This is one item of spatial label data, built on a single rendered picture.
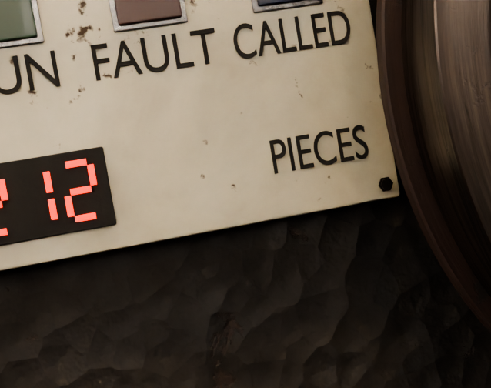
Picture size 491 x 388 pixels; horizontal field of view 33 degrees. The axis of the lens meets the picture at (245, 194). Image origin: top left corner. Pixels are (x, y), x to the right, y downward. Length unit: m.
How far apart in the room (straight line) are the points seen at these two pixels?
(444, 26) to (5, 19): 0.23
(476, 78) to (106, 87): 0.20
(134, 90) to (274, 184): 0.10
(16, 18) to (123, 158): 0.09
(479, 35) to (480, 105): 0.03
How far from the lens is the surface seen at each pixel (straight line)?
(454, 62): 0.38
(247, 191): 0.48
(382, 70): 0.44
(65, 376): 0.51
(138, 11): 0.48
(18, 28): 0.48
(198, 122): 0.48
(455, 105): 0.38
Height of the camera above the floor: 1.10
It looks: 3 degrees down
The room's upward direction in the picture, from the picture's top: 10 degrees counter-clockwise
